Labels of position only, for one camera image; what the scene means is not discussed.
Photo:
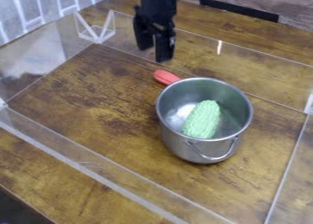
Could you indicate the clear acrylic enclosure wall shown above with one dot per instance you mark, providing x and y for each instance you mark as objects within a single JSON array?
[{"x": 82, "y": 155}]

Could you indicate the green knitted vegetable toy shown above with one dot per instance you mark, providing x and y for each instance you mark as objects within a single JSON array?
[{"x": 202, "y": 121}]

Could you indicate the clear acrylic corner bracket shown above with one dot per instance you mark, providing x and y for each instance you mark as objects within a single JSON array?
[{"x": 94, "y": 33}]

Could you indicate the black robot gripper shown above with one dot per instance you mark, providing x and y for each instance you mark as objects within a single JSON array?
[{"x": 154, "y": 18}]

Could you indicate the silver metal pot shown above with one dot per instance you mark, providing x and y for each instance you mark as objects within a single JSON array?
[{"x": 174, "y": 105}]

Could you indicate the black strip on wall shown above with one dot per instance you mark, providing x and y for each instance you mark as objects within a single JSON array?
[{"x": 245, "y": 11}]

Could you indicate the orange plastic spoon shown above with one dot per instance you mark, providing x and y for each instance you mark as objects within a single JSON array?
[{"x": 165, "y": 77}]

